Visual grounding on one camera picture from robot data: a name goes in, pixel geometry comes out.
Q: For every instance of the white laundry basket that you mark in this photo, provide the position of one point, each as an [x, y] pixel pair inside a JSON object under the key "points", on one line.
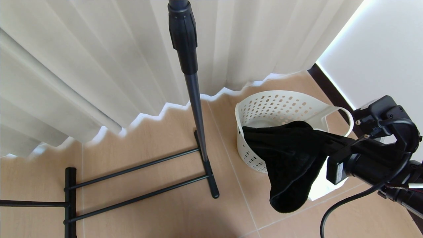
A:
{"points": [[277, 105]]}

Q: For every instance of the black clothes rack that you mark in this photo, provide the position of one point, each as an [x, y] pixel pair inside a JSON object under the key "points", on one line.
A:
{"points": [[183, 33]]}

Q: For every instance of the beige curtain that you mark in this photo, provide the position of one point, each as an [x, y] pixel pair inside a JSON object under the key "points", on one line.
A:
{"points": [[99, 66]]}

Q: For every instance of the white garment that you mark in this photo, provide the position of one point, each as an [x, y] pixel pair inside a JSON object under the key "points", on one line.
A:
{"points": [[322, 190]]}

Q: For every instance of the black shorts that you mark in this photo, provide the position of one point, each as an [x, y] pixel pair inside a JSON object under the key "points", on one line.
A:
{"points": [[290, 172]]}

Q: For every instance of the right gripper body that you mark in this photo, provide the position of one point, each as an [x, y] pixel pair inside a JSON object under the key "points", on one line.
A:
{"points": [[370, 162]]}

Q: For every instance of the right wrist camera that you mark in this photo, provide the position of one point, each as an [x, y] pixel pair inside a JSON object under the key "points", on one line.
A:
{"points": [[383, 109]]}

